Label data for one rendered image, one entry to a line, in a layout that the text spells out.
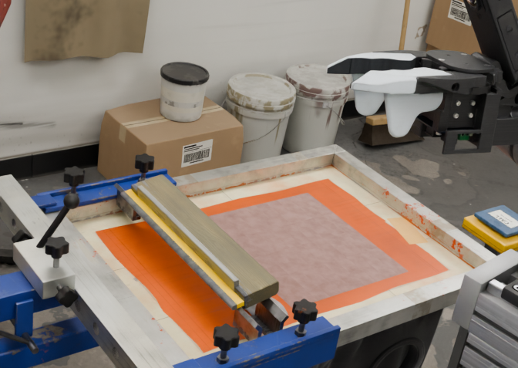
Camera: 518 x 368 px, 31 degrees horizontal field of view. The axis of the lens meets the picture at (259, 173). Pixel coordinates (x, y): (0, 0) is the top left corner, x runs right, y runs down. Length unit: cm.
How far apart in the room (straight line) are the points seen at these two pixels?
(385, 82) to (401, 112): 4
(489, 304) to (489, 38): 65
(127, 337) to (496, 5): 85
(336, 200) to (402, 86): 131
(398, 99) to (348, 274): 107
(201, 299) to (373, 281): 36
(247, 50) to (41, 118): 103
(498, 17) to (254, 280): 86
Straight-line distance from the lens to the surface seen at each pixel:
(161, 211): 176
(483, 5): 87
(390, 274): 189
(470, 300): 147
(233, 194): 206
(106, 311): 153
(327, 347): 163
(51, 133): 394
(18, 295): 156
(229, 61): 425
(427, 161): 462
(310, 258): 188
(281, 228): 196
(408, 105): 83
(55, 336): 167
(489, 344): 148
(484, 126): 88
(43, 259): 158
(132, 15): 383
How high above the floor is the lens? 197
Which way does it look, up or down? 28 degrees down
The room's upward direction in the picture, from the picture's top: 9 degrees clockwise
